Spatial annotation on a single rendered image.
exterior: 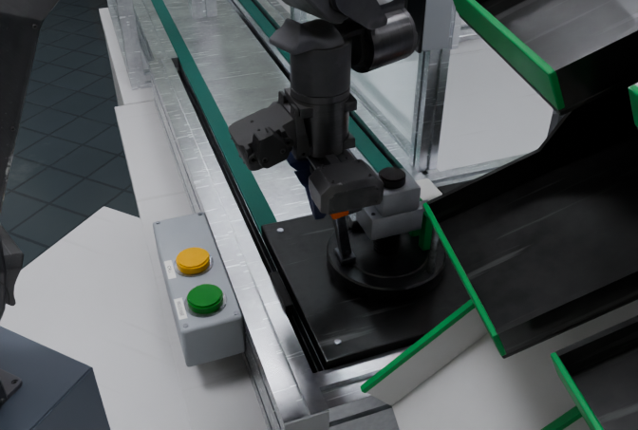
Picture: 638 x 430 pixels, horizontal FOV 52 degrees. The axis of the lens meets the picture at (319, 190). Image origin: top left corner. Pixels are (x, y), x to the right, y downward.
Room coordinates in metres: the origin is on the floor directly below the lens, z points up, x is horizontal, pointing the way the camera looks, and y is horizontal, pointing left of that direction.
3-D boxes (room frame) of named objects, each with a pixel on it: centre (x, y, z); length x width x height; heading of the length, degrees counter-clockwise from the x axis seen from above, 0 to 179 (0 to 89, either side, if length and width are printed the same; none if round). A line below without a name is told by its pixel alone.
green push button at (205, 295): (0.54, 0.13, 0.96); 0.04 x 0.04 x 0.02
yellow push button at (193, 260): (0.61, 0.15, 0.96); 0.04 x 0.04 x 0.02
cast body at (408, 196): (0.60, -0.09, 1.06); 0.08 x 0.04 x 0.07; 110
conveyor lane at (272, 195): (0.89, 0.00, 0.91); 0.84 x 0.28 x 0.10; 20
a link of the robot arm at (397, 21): (0.60, -0.03, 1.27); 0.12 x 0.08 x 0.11; 131
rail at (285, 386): (0.81, 0.16, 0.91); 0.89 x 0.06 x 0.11; 20
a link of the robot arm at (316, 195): (0.57, 0.00, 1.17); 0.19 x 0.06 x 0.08; 20
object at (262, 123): (0.54, 0.05, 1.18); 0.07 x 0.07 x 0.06; 23
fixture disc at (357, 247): (0.60, -0.08, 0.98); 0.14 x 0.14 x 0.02
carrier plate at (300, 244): (0.60, -0.08, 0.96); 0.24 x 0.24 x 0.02; 20
